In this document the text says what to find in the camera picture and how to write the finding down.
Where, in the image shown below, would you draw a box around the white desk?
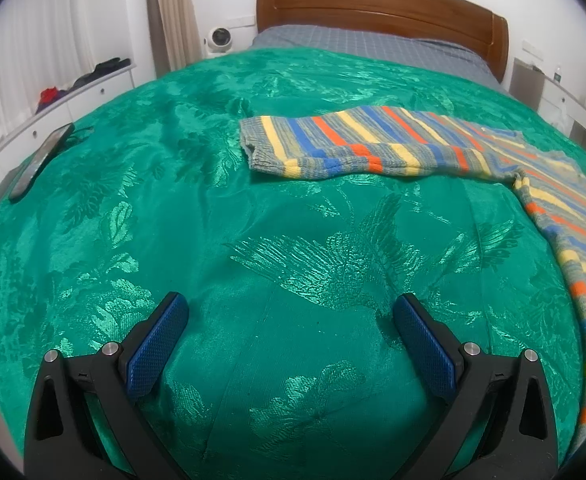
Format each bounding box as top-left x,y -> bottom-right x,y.
513,57 -> 586,161

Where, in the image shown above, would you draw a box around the beige curtain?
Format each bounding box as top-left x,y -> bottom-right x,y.
145,0 -> 202,78

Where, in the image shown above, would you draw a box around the green patterned blanket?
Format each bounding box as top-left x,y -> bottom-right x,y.
0,47 -> 586,480

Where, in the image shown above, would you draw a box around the white drawer cabinet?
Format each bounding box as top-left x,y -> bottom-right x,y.
0,60 -> 138,186

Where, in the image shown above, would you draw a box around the small white desk fan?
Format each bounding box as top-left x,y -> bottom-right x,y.
204,26 -> 231,58

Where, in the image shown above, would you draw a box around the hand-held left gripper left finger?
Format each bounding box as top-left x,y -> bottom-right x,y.
23,291 -> 191,480

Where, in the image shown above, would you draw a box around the grey checked bed sheet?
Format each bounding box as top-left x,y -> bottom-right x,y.
247,24 -> 508,93

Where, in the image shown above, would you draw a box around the dark clothes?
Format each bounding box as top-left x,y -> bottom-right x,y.
68,57 -> 134,92

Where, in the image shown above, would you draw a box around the striped knit sweater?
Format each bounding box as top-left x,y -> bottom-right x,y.
239,105 -> 586,441

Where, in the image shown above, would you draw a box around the wooden headboard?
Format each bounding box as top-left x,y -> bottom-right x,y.
256,0 -> 510,83

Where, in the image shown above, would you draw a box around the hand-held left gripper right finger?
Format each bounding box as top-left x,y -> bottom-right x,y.
392,293 -> 560,480

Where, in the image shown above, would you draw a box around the phone in black case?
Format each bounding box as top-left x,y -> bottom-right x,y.
9,122 -> 75,202

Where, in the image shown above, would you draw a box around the white sheer curtain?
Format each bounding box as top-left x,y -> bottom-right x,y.
0,0 -> 156,126

